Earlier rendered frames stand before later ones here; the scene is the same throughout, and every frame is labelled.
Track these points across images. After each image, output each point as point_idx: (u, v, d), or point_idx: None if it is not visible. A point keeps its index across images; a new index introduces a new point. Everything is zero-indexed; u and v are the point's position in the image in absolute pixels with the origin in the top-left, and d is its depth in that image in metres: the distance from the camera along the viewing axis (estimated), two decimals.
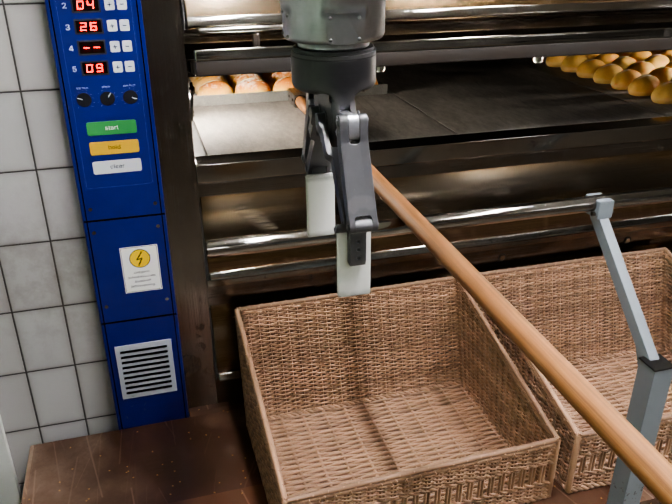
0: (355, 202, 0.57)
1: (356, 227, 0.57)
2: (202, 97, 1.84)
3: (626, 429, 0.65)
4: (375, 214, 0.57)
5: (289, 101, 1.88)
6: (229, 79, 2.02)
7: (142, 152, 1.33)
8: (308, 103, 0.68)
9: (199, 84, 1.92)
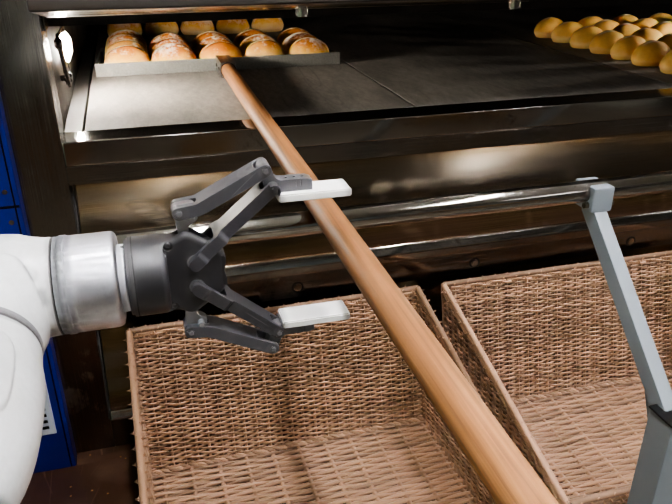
0: (251, 340, 0.71)
1: None
2: (109, 66, 1.50)
3: None
4: (264, 351, 0.70)
5: (217, 71, 1.54)
6: (151, 47, 1.68)
7: None
8: None
9: (109, 51, 1.58)
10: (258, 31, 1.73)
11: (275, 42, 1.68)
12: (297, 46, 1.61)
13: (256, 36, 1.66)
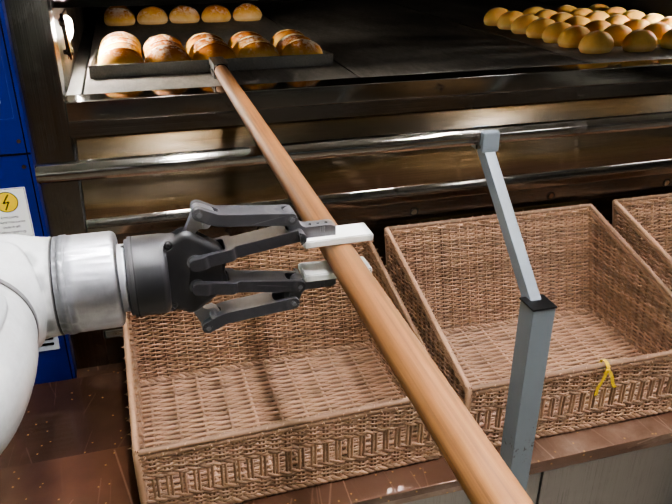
0: (272, 304, 0.70)
1: None
2: (102, 67, 1.50)
3: None
4: (286, 309, 0.69)
5: (210, 72, 1.54)
6: (145, 49, 1.68)
7: (0, 84, 1.24)
8: None
9: (103, 53, 1.58)
10: (252, 33, 1.74)
11: None
12: (290, 47, 1.62)
13: (250, 38, 1.66)
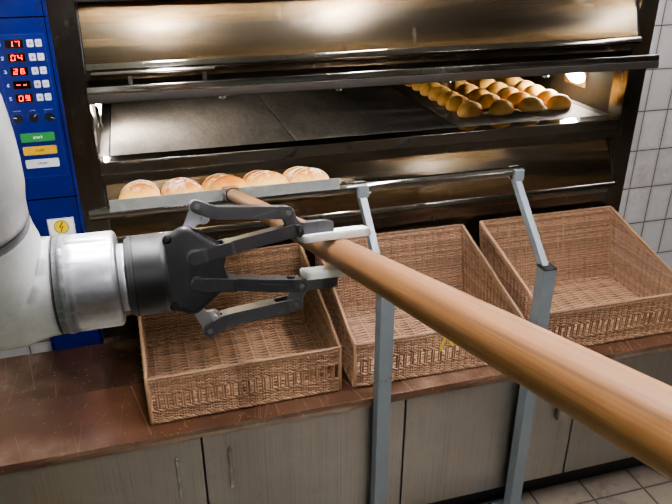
0: (275, 311, 0.69)
1: (291, 306, 0.69)
2: (122, 201, 1.59)
3: (620, 373, 0.27)
4: (289, 312, 0.68)
5: (224, 200, 1.63)
6: (163, 190, 1.79)
7: (60, 154, 1.98)
8: None
9: None
10: (263, 171, 1.86)
11: None
12: (299, 175, 1.71)
13: (261, 172, 1.77)
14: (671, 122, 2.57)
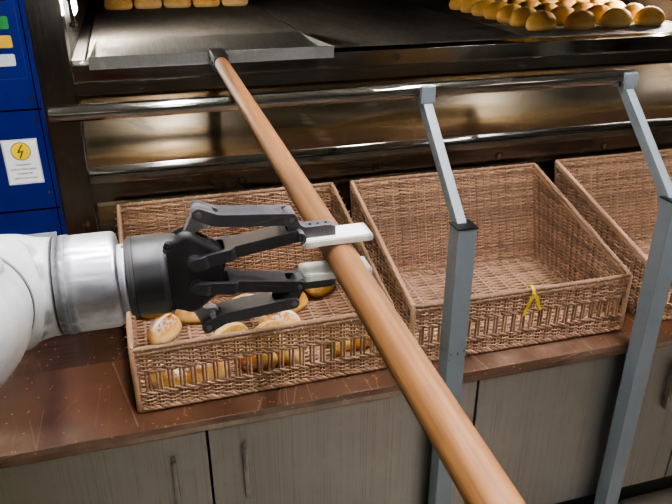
0: (272, 304, 0.70)
1: None
2: (102, 59, 1.49)
3: None
4: (286, 309, 0.69)
5: (211, 64, 1.54)
6: (177, 315, 1.66)
7: (16, 48, 1.47)
8: None
9: None
10: None
11: (295, 320, 1.62)
12: (325, 332, 1.57)
13: (276, 314, 1.61)
14: None
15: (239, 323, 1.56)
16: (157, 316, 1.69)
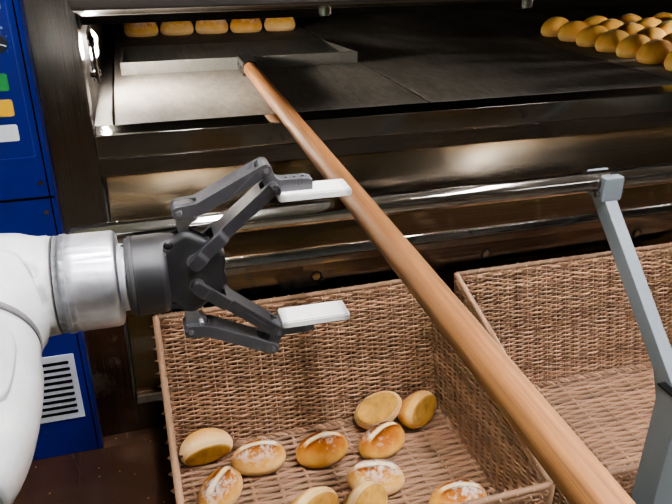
0: (251, 340, 0.71)
1: None
2: (133, 64, 1.53)
3: None
4: (264, 351, 0.70)
5: (238, 70, 1.58)
6: (236, 464, 1.24)
7: (19, 117, 1.04)
8: None
9: (184, 441, 1.25)
10: (392, 428, 1.28)
11: (398, 477, 1.19)
12: (444, 501, 1.14)
13: (372, 469, 1.19)
14: None
15: (325, 489, 1.14)
16: (207, 462, 1.27)
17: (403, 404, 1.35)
